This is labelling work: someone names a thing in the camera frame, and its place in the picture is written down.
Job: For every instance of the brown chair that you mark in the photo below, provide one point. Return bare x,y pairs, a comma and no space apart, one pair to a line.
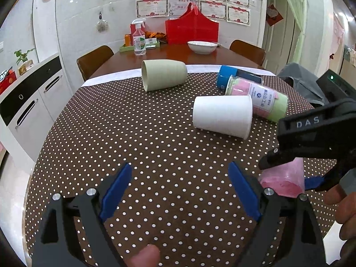
249,51
93,61

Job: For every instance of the white cup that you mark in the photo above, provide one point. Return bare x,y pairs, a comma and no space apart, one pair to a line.
222,115

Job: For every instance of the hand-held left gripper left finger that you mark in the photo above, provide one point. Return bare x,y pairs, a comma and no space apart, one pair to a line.
116,189

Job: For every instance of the orange can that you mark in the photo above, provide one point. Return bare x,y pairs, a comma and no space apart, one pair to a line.
128,40

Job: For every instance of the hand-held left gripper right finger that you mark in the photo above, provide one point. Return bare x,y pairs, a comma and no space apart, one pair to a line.
244,192

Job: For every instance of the person's right hand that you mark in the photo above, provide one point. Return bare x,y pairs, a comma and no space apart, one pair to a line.
346,217

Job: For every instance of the potted green plant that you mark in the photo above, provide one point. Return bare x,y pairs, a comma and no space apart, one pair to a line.
23,57

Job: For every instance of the green tray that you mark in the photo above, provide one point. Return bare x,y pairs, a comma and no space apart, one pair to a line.
128,48

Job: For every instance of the grey jacket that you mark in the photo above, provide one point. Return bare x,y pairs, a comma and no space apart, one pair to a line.
301,82

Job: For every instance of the orange snack packets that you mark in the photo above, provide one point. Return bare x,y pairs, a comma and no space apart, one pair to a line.
155,35

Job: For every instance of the red felt bag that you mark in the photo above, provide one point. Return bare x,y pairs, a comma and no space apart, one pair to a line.
192,30

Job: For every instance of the white black cabinet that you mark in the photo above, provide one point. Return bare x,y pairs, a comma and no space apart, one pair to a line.
36,100

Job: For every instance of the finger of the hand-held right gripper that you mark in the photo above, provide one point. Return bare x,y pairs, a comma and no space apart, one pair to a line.
313,183
274,158

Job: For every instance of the pink cup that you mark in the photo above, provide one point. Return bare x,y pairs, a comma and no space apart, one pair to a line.
283,179

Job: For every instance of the white bowl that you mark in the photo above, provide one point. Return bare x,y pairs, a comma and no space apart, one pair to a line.
201,47

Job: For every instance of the red diamond door decoration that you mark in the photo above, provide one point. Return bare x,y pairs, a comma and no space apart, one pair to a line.
274,15

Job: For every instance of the light green curtain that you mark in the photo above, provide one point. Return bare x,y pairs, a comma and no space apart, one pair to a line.
296,11

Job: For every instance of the clear spray bottle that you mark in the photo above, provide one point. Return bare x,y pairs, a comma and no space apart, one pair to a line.
139,43

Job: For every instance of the person's left hand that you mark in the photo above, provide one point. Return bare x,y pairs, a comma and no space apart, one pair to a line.
146,257

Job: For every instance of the light green cup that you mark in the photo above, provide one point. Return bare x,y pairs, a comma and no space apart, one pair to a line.
164,75

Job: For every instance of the blue lid bottle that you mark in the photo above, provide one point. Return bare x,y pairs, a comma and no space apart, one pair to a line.
225,76

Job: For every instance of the brown polka dot tablecloth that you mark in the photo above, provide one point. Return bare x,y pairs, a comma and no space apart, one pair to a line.
139,133

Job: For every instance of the red gift box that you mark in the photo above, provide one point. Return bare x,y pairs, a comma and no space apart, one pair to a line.
7,82

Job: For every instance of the clear jar pink green contents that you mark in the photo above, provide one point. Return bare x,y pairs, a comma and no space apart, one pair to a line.
261,98

